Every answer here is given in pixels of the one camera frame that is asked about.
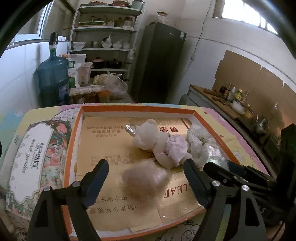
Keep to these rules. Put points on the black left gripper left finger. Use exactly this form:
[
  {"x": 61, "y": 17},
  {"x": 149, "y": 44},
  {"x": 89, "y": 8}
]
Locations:
[{"x": 48, "y": 222}]

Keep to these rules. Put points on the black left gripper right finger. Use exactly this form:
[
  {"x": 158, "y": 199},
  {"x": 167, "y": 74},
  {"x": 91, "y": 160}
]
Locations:
[{"x": 214, "y": 188}]

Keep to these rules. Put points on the floral secret garden box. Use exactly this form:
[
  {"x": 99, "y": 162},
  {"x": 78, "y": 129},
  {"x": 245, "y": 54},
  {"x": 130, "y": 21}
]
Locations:
[{"x": 40, "y": 157}]

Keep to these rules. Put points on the colourful cartoon table mat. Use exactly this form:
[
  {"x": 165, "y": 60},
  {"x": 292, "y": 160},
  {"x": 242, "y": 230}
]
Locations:
[{"x": 14, "y": 126}]

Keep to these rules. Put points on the white fluffy plush toy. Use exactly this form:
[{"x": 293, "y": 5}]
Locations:
[{"x": 204, "y": 148}]

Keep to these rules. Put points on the metal kettle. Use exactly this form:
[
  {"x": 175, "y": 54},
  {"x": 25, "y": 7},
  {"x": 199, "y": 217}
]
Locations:
[{"x": 261, "y": 125}]

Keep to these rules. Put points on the orange rimmed cardboard tray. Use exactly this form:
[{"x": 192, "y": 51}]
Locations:
[{"x": 99, "y": 133}]

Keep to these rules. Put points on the white teddy bear plush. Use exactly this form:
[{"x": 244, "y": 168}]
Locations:
[{"x": 169, "y": 150}]

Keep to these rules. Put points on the brown fluffy pompom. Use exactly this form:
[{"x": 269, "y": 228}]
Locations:
[{"x": 146, "y": 181}]

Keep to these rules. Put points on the white bowl on counter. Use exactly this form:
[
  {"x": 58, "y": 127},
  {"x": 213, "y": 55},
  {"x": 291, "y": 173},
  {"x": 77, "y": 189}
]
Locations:
[{"x": 238, "y": 107}]

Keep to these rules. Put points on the wooden cutting board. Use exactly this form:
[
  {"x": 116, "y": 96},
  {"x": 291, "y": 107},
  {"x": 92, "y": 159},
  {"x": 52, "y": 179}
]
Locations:
[{"x": 203, "y": 97}]

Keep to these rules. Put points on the blue water jug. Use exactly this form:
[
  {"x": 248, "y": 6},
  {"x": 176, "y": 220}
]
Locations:
[{"x": 53, "y": 77}]

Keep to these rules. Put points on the clear plastic bag with food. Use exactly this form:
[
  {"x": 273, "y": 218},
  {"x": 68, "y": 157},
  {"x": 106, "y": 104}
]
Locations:
[{"x": 113, "y": 83}]

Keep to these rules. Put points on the white plastic bin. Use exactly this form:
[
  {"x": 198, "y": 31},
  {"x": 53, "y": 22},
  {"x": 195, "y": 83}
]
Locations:
[{"x": 84, "y": 73}]

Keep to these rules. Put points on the black refrigerator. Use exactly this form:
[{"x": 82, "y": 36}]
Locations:
[{"x": 157, "y": 61}]

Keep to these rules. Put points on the white metal shelf rack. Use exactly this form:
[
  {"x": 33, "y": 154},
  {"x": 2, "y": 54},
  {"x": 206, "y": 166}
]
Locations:
[{"x": 106, "y": 34}]

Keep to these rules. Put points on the glass jar on refrigerator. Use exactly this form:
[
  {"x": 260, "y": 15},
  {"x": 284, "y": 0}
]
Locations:
[{"x": 161, "y": 17}]

